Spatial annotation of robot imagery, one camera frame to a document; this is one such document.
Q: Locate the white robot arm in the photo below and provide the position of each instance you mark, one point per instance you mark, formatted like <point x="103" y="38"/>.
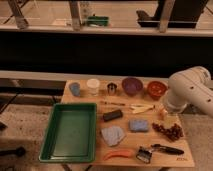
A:
<point x="189" y="86"/>

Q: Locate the black rectangular block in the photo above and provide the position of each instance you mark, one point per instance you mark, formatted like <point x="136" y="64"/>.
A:
<point x="112" y="115"/>

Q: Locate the green box on shelf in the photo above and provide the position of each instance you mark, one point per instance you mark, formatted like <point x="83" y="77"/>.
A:
<point x="97" y="20"/>

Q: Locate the blue plastic cup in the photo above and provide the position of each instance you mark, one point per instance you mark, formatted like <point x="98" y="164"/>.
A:
<point x="75" y="89"/>

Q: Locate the black object on floor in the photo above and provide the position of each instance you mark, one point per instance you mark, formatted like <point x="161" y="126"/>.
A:
<point x="17" y="152"/>

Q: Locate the orange carrot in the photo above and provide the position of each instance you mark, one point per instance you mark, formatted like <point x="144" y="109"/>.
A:
<point x="118" y="153"/>

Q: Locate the thin wooden stick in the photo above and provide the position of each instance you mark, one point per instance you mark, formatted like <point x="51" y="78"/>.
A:
<point x="112" y="103"/>

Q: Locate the purple bowl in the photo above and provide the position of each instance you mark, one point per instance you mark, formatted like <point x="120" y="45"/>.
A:
<point x="132" y="86"/>

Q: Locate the bunch of red grapes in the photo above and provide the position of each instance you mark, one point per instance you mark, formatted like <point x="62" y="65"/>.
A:
<point x="173" y="133"/>

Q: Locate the small metal grater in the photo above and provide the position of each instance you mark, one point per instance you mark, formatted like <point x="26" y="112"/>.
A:
<point x="144" y="154"/>

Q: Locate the small metal cup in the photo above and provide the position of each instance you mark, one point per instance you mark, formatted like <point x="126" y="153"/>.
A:
<point x="112" y="88"/>

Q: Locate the black handled peeler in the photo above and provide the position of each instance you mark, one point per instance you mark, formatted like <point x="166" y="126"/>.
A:
<point x="167" y="149"/>

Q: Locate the blue folded cloth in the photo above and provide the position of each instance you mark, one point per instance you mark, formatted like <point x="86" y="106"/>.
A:
<point x="113" y="135"/>

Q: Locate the orange bowl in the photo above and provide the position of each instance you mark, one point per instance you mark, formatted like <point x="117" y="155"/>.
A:
<point x="156" y="89"/>

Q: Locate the green plastic tray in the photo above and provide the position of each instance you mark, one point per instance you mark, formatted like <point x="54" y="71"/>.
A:
<point x="70" y="136"/>

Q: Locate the white plastic cup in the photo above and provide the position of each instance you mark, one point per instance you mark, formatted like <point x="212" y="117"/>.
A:
<point x="93" y="86"/>

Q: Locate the blue sponge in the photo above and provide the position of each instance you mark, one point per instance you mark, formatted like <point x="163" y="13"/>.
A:
<point x="138" y="125"/>

